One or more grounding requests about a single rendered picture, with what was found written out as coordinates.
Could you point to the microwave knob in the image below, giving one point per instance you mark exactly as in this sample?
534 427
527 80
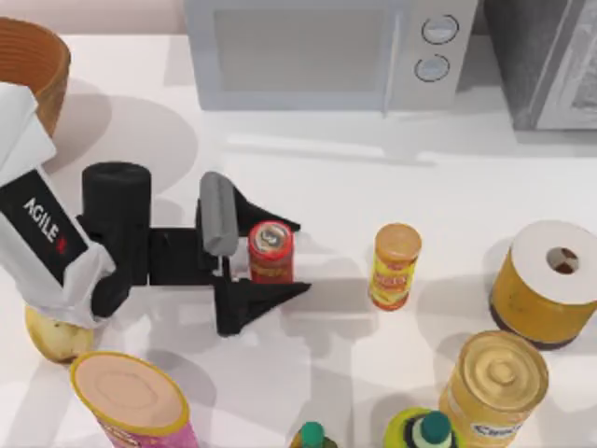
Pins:
432 68
440 29

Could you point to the pale grey rounded box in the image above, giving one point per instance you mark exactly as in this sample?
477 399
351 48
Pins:
218 214

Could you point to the red can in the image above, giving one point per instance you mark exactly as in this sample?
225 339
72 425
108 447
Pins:
270 256

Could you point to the pink can with peach lid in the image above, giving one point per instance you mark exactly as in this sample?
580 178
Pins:
135 401

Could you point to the yellow roll with white top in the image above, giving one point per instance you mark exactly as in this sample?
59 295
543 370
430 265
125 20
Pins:
541 289

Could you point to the large golden can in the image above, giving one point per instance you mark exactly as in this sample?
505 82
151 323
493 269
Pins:
494 392

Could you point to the grey cabinet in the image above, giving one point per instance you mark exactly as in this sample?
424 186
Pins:
545 60

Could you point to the yellow bottle with teal cap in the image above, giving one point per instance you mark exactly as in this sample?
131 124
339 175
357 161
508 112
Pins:
426 429

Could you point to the green bottle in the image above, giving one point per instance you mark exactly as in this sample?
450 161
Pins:
311 436

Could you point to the yellow potato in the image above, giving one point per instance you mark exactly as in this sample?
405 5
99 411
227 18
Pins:
56 340

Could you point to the yellow can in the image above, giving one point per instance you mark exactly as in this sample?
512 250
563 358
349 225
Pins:
394 268

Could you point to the microwave door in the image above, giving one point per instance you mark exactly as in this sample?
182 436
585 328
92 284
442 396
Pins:
298 51

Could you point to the pale microwave oven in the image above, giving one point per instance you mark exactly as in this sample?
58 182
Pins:
326 51

